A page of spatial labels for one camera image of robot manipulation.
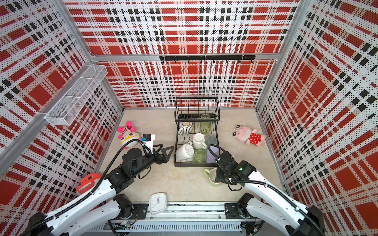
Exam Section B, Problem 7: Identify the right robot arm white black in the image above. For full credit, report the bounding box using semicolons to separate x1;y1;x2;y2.
216;151;325;236

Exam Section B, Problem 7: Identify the red monster plush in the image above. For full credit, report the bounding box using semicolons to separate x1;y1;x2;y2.
76;173;101;196

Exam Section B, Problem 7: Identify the black wall hook rail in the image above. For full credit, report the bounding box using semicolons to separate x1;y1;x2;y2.
159;55;256;62

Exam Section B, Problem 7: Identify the ribbed grey-green cup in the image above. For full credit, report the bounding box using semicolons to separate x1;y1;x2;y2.
178;122;194;135

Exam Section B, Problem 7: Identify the pink white owl plush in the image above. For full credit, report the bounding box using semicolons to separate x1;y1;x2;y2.
117;121;141;146

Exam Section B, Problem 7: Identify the light green ceramic mug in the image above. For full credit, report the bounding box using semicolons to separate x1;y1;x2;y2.
204;168;221;187

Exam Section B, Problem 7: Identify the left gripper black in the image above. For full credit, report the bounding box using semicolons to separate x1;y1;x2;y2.
131;144;174;177

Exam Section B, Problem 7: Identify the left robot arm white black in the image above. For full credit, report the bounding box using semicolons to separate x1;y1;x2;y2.
22;142;174;236

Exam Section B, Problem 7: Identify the white wire wall basket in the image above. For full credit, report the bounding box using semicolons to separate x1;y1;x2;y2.
45;65;107;126

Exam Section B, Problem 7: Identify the black wire dish rack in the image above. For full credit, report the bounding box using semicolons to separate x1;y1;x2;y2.
174;96;220;149

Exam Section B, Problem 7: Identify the tall green glass cup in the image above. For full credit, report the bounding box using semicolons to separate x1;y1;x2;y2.
199;114;212;134

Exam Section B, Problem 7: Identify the pink pig plush red dress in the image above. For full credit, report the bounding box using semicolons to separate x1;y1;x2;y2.
232;125;266;146

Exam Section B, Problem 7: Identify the green transparent glass mug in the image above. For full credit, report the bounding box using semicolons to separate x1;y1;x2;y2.
192;149;206;164

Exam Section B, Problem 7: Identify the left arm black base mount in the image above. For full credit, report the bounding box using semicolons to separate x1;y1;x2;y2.
114;203;149;221

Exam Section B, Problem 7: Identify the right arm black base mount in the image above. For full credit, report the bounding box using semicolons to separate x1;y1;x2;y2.
224;203;259;221

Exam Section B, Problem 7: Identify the lilac plastic cup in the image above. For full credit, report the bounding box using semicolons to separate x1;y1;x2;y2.
206;147;220;164

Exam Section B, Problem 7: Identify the white ceramic mug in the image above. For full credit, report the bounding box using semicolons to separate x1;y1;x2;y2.
175;141;195;161

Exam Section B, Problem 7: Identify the white square alarm clock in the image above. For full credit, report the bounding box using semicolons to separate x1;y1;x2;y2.
149;192;168;214

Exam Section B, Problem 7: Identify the white mug red inside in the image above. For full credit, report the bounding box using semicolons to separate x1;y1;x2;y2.
193;133;208;149

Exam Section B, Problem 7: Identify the teal textured plastic cup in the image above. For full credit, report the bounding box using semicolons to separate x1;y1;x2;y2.
206;136;218;146

